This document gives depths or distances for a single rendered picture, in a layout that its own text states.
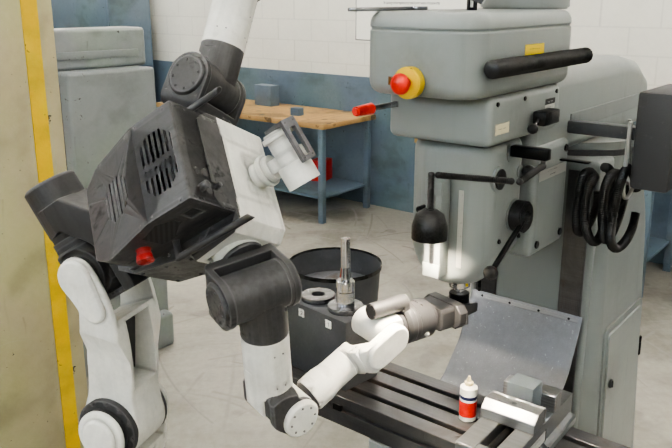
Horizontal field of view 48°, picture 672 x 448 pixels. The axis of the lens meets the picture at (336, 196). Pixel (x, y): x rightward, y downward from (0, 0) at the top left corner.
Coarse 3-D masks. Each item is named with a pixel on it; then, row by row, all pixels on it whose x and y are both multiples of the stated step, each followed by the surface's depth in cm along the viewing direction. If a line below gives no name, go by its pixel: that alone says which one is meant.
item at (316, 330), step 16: (320, 288) 203; (304, 304) 195; (320, 304) 195; (288, 320) 200; (304, 320) 195; (320, 320) 191; (336, 320) 186; (304, 336) 197; (320, 336) 192; (336, 336) 188; (352, 336) 187; (304, 352) 198; (320, 352) 193; (304, 368) 199; (352, 384) 190
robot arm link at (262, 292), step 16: (240, 272) 132; (256, 272) 132; (272, 272) 132; (240, 288) 129; (256, 288) 130; (272, 288) 131; (288, 288) 133; (240, 304) 128; (256, 304) 130; (272, 304) 132; (288, 304) 135; (240, 320) 129; (256, 320) 132; (272, 320) 133; (256, 336) 134; (272, 336) 134
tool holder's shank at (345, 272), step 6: (342, 240) 187; (348, 240) 187; (342, 246) 187; (348, 246) 187; (342, 252) 188; (348, 252) 187; (342, 258) 188; (348, 258) 188; (342, 264) 188; (348, 264) 188; (342, 270) 189; (348, 270) 189; (342, 276) 189; (348, 276) 189
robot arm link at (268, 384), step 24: (240, 336) 138; (288, 336) 138; (264, 360) 136; (288, 360) 140; (264, 384) 138; (288, 384) 141; (264, 408) 141; (288, 408) 142; (312, 408) 144; (288, 432) 143
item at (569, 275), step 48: (576, 144) 191; (624, 144) 193; (576, 240) 191; (528, 288) 203; (576, 288) 193; (624, 288) 208; (624, 336) 210; (576, 384) 199; (624, 384) 217; (624, 432) 223
